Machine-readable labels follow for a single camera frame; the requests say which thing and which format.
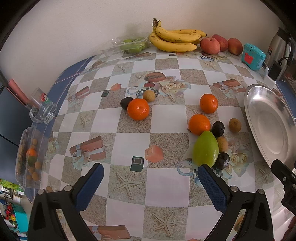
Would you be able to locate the orange tangerine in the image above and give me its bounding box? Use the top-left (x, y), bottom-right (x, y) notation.
top-left (127, 98), bottom-right (149, 121)

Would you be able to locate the bag of green fruits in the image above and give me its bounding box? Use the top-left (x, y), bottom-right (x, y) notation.
top-left (102, 32), bottom-right (149, 57)

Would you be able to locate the large steel tray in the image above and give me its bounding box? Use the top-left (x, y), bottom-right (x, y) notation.
top-left (244, 84), bottom-right (295, 170)

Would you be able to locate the clear plastic fruit container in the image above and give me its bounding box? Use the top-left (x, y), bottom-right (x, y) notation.
top-left (15, 126), bottom-right (48, 190)

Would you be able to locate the glass mug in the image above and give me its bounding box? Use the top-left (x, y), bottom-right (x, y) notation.
top-left (26, 88), bottom-right (57, 124)

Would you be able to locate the black power adapter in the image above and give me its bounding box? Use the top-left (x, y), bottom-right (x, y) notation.
top-left (268, 57), bottom-right (290, 81)

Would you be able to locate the checkered fruit tablecloth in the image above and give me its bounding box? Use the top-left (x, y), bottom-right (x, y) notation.
top-left (24, 45), bottom-right (296, 241)

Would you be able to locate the teal toy box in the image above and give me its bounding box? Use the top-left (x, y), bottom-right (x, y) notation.
top-left (241, 43), bottom-right (266, 70)

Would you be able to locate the steel thermos jug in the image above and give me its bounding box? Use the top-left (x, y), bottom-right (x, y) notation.
top-left (264, 28), bottom-right (295, 79)

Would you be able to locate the right red apple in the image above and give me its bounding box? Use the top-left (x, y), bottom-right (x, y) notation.
top-left (228, 38), bottom-right (243, 56)

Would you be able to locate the red apple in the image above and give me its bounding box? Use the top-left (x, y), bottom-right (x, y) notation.
top-left (212, 34), bottom-right (228, 52)
top-left (228, 38), bottom-right (243, 56)
top-left (200, 37), bottom-right (220, 55)

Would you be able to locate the middle red apple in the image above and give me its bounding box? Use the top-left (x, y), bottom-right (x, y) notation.
top-left (212, 34), bottom-right (228, 52)

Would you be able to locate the front red apple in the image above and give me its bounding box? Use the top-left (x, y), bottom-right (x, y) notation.
top-left (200, 37), bottom-right (220, 55)

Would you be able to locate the yellow banana bunch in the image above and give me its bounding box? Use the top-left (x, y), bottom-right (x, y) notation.
top-left (149, 18), bottom-right (207, 53)

